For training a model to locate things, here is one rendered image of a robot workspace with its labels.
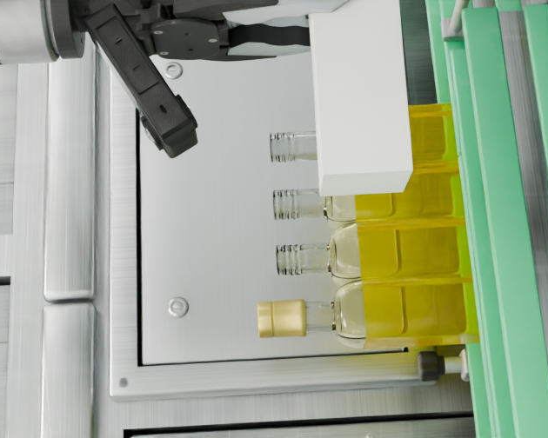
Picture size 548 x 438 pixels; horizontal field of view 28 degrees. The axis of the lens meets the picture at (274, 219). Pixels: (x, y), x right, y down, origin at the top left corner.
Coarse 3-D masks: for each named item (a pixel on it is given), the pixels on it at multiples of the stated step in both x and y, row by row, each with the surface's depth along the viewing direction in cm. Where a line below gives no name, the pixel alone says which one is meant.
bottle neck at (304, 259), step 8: (280, 248) 103; (288, 248) 103; (296, 248) 103; (304, 248) 103; (312, 248) 103; (320, 248) 103; (280, 256) 102; (288, 256) 102; (296, 256) 102; (304, 256) 102; (312, 256) 102; (320, 256) 102; (280, 264) 102; (288, 264) 102; (296, 264) 102; (304, 264) 102; (312, 264) 102; (320, 264) 102; (280, 272) 103; (288, 272) 103; (296, 272) 103; (304, 272) 103; (312, 272) 103; (320, 272) 103
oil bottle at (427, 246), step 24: (456, 216) 102; (336, 240) 102; (360, 240) 101; (384, 240) 101; (408, 240) 101; (432, 240) 101; (456, 240) 101; (336, 264) 101; (360, 264) 100; (384, 264) 100; (408, 264) 100; (432, 264) 100; (456, 264) 100
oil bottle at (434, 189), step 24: (432, 168) 104; (456, 168) 104; (408, 192) 103; (432, 192) 103; (456, 192) 103; (336, 216) 103; (360, 216) 103; (384, 216) 103; (408, 216) 103; (432, 216) 103
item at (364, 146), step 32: (352, 0) 76; (384, 0) 75; (320, 32) 75; (352, 32) 75; (384, 32) 75; (320, 64) 74; (352, 64) 74; (384, 64) 74; (320, 96) 74; (352, 96) 74; (384, 96) 74; (320, 128) 74; (352, 128) 74; (384, 128) 73; (320, 160) 75; (352, 160) 73; (384, 160) 73; (320, 192) 78; (352, 192) 78; (384, 192) 79
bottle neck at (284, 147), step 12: (300, 132) 107; (312, 132) 107; (276, 144) 106; (288, 144) 106; (300, 144) 106; (312, 144) 106; (276, 156) 106; (288, 156) 106; (300, 156) 106; (312, 156) 107
